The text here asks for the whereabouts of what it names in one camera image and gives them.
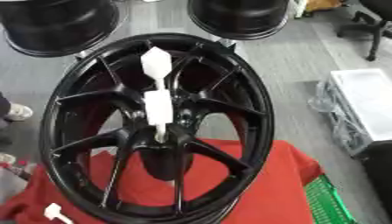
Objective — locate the black round wheel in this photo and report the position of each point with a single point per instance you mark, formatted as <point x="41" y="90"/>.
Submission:
<point x="56" y="26"/>
<point x="240" y="17"/>

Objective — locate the black office chair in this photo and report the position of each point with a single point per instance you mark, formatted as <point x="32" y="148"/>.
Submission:
<point x="375" y="27"/>

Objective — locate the black spoked wheel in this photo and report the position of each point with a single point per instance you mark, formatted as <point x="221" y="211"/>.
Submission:
<point x="240" y="116"/>

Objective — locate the black box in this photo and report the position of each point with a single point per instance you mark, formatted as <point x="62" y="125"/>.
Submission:
<point x="380" y="169"/>

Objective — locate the green plastic basket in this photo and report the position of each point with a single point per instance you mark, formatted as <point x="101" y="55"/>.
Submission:
<point x="326" y="204"/>

